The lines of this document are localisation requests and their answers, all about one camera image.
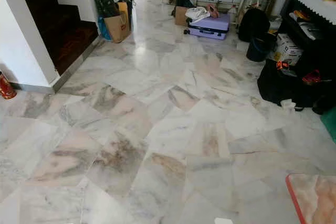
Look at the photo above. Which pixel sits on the dark wooden staircase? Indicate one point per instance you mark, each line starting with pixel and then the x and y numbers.
pixel 68 40

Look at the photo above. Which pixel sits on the green plastic bin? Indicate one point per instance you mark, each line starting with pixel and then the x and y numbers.
pixel 329 124

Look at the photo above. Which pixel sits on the purple hard suitcase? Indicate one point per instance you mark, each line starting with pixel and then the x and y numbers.
pixel 212 25

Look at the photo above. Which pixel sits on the white cloth bundle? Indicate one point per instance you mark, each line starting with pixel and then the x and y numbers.
pixel 197 14

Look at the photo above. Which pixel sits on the black duffel bag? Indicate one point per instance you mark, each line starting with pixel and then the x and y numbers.
pixel 278 87

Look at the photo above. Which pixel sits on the marble table with red edge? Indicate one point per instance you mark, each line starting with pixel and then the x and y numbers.
pixel 315 198

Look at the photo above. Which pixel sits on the black backpack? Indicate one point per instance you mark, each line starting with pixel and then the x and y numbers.
pixel 253 24

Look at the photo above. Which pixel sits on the white printed cardboard box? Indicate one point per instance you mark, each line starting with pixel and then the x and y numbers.
pixel 287 50

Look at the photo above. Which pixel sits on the black shelf unit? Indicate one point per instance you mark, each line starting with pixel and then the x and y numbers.
pixel 320 51

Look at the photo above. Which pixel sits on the black plastic bag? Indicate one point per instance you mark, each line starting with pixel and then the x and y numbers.
pixel 106 4

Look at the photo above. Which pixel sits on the brown paper bag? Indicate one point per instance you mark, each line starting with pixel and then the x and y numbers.
pixel 116 27

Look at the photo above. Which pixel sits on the red tin can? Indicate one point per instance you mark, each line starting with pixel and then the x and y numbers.
pixel 7 88

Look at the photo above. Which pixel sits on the brown cardboard box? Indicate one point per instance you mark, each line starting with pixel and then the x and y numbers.
pixel 180 17

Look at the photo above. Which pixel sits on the blue plastic bag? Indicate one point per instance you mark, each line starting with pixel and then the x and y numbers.
pixel 102 29

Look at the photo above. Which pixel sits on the dark blue bucket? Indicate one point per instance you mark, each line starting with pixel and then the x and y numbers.
pixel 257 50

